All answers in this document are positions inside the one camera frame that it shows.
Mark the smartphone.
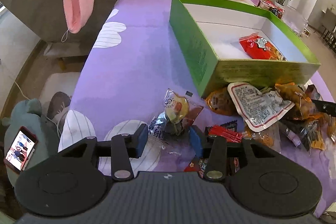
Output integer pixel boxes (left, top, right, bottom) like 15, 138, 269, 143
4, 126, 38, 174

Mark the red lion snack bag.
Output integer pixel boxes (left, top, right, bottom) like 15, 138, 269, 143
239, 33, 286, 61

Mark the clear glass mug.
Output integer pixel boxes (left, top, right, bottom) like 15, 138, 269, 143
282, 6, 307, 36

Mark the purple floral tablecloth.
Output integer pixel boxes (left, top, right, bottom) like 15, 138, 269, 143
59, 0, 335, 217

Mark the white red-bordered snack pouch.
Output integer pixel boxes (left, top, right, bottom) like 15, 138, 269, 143
227, 82, 295, 132

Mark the teal plush toy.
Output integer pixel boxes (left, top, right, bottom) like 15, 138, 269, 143
2, 99, 59, 186

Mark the orange peanut snack bag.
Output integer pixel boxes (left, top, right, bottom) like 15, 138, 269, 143
274, 83, 316, 120

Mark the clear packet with brown snacks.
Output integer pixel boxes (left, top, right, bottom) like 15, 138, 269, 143
243, 123, 281, 153

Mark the green cardboard box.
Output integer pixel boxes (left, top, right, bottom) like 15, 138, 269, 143
169, 0, 320, 98

